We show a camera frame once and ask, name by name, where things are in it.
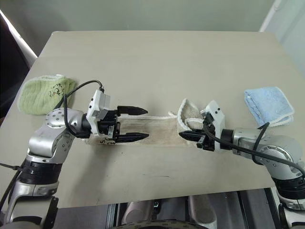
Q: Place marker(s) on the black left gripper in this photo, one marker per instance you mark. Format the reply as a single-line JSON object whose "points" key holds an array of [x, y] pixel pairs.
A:
{"points": [[106, 126]]}

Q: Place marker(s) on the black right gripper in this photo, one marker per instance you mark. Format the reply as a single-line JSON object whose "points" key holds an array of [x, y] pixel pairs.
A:
{"points": [[207, 143]]}

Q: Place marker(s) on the beige terry towel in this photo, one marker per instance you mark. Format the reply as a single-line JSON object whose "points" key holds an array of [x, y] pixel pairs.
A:
{"points": [[157, 131]]}

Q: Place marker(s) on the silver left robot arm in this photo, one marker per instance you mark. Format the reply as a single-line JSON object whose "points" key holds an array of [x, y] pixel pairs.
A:
{"points": [[45, 140]]}

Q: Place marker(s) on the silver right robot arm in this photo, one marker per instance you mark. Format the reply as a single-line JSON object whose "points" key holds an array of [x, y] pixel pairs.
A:
{"points": [[281, 145]]}

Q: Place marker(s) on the blue folded towel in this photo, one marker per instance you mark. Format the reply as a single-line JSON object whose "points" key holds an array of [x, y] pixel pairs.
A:
{"points": [[267, 102]]}

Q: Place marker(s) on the green folded towel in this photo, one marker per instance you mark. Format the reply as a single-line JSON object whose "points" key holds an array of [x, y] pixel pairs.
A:
{"points": [[35, 95]]}

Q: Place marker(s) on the grey rounded shape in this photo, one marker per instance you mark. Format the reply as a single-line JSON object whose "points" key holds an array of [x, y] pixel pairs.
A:
{"points": [[202, 210], [138, 211]]}

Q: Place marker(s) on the white vertical pipe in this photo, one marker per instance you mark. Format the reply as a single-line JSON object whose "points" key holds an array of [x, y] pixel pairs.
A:
{"points": [[271, 14]]}

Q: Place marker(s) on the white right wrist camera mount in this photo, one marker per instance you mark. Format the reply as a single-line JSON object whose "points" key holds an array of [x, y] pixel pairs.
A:
{"points": [[218, 119]]}

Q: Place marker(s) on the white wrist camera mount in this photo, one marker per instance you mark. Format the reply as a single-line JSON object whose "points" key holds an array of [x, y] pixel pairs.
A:
{"points": [[218, 119], [95, 105]]}

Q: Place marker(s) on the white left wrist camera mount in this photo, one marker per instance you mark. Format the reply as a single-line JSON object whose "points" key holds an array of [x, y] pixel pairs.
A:
{"points": [[95, 105]]}

